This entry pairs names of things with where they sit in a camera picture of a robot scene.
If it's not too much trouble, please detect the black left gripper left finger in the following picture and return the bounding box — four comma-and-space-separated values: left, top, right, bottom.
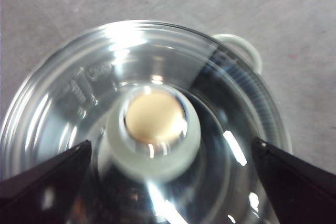
0, 140, 92, 224

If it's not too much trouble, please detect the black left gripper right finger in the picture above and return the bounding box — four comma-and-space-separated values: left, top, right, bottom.
251, 136, 336, 224

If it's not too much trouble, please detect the pale green electric pot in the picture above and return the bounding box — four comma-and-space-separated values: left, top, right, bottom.
207, 33, 294, 162

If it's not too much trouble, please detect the glass lid with green knob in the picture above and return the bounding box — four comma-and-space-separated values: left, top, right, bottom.
0, 19, 293, 224

